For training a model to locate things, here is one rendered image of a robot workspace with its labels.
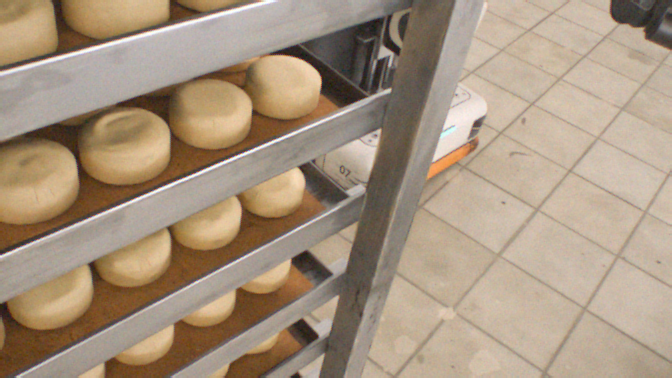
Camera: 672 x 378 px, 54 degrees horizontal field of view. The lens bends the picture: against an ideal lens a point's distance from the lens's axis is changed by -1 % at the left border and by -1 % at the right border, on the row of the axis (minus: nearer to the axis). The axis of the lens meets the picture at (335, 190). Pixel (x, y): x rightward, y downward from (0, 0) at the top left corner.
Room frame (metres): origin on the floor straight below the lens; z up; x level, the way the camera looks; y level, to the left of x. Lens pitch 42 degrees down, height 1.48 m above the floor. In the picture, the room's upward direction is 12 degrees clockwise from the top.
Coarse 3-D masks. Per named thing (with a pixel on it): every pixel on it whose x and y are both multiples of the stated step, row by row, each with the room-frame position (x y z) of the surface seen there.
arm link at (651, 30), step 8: (664, 8) 1.13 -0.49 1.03; (656, 16) 1.14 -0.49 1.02; (664, 16) 1.12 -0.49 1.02; (648, 24) 1.14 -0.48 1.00; (656, 24) 1.12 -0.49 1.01; (664, 24) 1.11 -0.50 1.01; (648, 32) 1.13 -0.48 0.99; (656, 32) 1.11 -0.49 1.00; (664, 32) 1.11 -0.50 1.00; (648, 40) 1.12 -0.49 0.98; (656, 40) 1.11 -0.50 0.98; (664, 40) 1.11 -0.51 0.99
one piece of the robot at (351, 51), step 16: (336, 32) 1.77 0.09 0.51; (352, 32) 1.83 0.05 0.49; (368, 32) 1.82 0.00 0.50; (320, 48) 1.73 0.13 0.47; (336, 48) 1.78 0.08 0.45; (352, 48) 1.84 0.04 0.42; (368, 48) 1.85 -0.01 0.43; (336, 64) 1.79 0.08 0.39; (352, 64) 1.85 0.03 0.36; (368, 64) 1.85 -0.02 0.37; (384, 64) 1.87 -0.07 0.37; (352, 80) 1.78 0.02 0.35; (368, 80) 1.85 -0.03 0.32; (384, 80) 1.91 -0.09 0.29
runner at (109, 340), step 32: (352, 192) 0.39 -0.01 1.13; (320, 224) 0.33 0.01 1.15; (256, 256) 0.29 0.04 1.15; (288, 256) 0.31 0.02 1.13; (192, 288) 0.25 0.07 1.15; (224, 288) 0.27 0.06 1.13; (128, 320) 0.22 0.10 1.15; (160, 320) 0.24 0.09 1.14; (64, 352) 0.19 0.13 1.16; (96, 352) 0.20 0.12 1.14
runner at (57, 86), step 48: (288, 0) 0.29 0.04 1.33; (336, 0) 0.32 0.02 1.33; (384, 0) 0.35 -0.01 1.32; (96, 48) 0.22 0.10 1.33; (144, 48) 0.23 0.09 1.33; (192, 48) 0.25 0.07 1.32; (240, 48) 0.27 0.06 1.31; (0, 96) 0.19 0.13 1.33; (48, 96) 0.20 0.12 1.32; (96, 96) 0.22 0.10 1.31
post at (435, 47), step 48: (432, 0) 0.36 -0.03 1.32; (480, 0) 0.36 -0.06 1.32; (432, 48) 0.35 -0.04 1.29; (432, 96) 0.35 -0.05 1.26; (384, 144) 0.36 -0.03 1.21; (432, 144) 0.36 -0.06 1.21; (384, 192) 0.35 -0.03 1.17; (384, 240) 0.35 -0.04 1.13; (384, 288) 0.36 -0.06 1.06; (336, 336) 0.36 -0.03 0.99
